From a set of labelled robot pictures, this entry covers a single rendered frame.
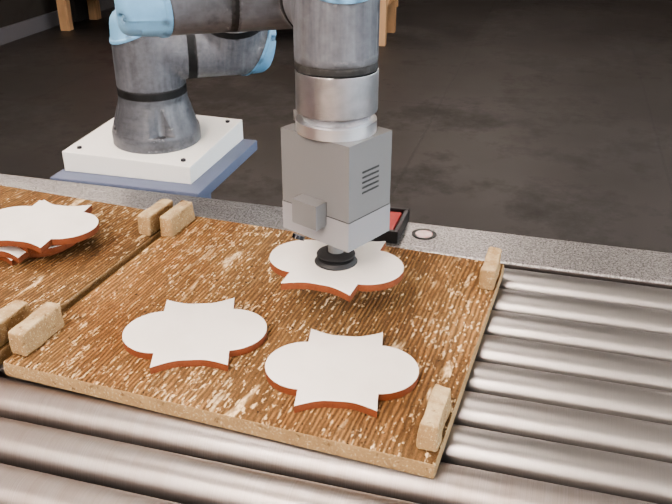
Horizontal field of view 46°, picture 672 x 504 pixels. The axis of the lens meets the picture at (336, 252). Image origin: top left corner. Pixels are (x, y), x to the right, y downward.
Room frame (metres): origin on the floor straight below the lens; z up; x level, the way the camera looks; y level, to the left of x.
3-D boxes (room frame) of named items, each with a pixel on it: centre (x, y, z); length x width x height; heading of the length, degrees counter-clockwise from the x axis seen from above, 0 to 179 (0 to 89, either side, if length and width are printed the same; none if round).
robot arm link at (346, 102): (0.70, 0.00, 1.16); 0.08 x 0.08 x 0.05
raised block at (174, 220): (0.89, 0.20, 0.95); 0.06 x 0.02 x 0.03; 161
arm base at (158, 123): (1.32, 0.31, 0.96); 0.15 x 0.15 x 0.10
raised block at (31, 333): (0.64, 0.29, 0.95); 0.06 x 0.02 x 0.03; 161
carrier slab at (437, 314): (0.70, 0.06, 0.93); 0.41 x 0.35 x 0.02; 71
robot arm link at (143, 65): (1.32, 0.31, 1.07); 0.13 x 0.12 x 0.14; 106
